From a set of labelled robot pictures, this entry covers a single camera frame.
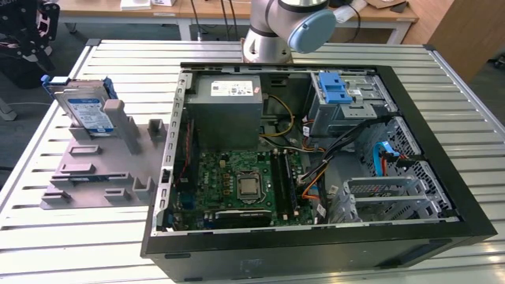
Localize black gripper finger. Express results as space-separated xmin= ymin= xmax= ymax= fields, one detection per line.
xmin=18 ymin=34 xmax=56 ymax=72

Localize hard disk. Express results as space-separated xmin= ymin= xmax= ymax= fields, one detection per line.
xmin=42 ymin=75 xmax=119 ymax=137

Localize metal disk bay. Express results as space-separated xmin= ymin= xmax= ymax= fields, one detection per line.
xmin=327 ymin=176 xmax=461 ymax=224

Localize black waste bin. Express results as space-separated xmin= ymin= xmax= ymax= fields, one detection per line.
xmin=0 ymin=56 xmax=51 ymax=89

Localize grey desk foot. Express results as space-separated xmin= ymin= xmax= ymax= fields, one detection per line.
xmin=0 ymin=97 xmax=18 ymax=121

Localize wooden desk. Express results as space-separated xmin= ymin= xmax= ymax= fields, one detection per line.
xmin=59 ymin=0 xmax=419 ymax=45

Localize grey parts rack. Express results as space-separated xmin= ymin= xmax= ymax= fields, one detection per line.
xmin=39 ymin=99 xmax=171 ymax=209

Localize grey power supply unit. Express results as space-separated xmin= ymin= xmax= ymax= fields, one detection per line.
xmin=185 ymin=75 xmax=264 ymax=151

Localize green motherboard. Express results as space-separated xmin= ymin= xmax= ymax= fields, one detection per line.
xmin=175 ymin=149 xmax=316 ymax=230

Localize CPU socket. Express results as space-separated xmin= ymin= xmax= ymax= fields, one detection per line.
xmin=235 ymin=170 xmax=264 ymax=205

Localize silver CPU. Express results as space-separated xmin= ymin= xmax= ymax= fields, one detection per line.
xmin=239 ymin=178 xmax=260 ymax=196

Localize black RAM slot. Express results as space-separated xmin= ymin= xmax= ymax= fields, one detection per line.
xmin=271 ymin=150 xmax=288 ymax=218

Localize blue plastic drive latch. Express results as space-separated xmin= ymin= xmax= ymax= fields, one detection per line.
xmin=319 ymin=72 xmax=353 ymax=105

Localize black graphics card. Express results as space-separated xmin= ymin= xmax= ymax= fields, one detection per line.
xmin=215 ymin=209 xmax=273 ymax=228

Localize metal optical drive cage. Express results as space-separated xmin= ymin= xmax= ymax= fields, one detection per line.
xmin=307 ymin=70 xmax=397 ymax=137

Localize brown cardboard piece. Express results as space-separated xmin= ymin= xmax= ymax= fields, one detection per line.
xmin=365 ymin=0 xmax=408 ymax=14

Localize black open PC case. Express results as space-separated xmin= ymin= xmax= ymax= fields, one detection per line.
xmin=140 ymin=61 xmax=499 ymax=283

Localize wooden cabinet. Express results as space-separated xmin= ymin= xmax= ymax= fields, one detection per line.
xmin=401 ymin=0 xmax=505 ymax=83

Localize black chair base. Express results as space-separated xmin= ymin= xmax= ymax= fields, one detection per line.
xmin=488 ymin=52 xmax=505 ymax=69

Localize yellow wire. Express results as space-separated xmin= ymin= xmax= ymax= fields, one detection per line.
xmin=260 ymin=94 xmax=295 ymax=138

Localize black cable bundle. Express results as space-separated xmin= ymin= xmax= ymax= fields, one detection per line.
xmin=299 ymin=117 xmax=392 ymax=190

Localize orange wires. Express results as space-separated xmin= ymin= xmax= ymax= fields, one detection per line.
xmin=301 ymin=182 xmax=321 ymax=201

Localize blue data wire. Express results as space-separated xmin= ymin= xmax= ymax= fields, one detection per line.
xmin=372 ymin=141 xmax=396 ymax=178

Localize black power wire connector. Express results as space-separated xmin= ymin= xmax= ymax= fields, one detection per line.
xmin=387 ymin=153 xmax=421 ymax=168

